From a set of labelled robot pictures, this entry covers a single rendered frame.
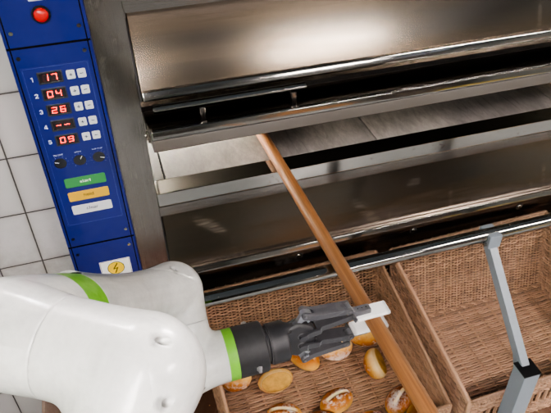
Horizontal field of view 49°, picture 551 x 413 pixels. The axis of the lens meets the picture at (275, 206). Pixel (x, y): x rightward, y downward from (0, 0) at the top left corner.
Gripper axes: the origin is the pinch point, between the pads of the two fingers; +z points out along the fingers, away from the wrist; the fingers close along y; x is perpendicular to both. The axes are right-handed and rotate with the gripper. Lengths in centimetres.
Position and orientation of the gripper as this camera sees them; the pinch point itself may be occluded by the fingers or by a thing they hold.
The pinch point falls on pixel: (369, 317)
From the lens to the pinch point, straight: 117.4
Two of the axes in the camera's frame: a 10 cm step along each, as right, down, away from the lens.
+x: 3.0, 5.8, -7.6
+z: 9.5, -2.0, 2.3
